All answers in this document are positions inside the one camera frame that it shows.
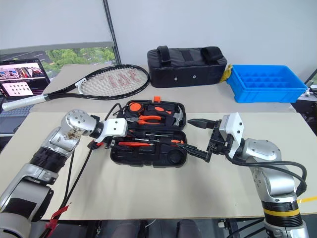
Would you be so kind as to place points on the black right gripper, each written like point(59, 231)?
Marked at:
point(219, 143)

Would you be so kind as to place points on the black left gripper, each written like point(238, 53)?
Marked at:
point(109, 143)

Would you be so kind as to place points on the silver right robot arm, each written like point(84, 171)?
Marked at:
point(272, 178)

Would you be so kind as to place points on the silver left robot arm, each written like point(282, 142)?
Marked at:
point(62, 138)

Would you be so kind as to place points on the black plastic tool case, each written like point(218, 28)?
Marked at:
point(148, 156)

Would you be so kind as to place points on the black orange grip screwdriver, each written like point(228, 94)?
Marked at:
point(177, 141)

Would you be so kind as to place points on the orange black tape measure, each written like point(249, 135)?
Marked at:
point(134, 106)

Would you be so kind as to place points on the steel claw hammer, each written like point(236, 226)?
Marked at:
point(178, 115)

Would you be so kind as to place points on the black fabric bag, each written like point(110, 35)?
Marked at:
point(185, 72)

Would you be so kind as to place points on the blue plastic bin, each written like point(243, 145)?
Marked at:
point(267, 91)

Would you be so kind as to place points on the black white tennis racket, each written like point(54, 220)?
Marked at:
point(59, 94)

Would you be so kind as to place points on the red tape strip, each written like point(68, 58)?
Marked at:
point(58, 214)

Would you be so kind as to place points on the open laptop computer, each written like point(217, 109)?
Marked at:
point(22, 77)

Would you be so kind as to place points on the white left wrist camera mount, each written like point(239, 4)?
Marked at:
point(115, 127)

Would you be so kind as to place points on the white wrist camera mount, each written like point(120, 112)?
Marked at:
point(234, 124)
point(115, 127)

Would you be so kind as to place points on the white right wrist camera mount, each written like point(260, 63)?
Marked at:
point(234, 124)

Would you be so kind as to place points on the dark window frame post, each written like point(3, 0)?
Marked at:
point(111, 29)

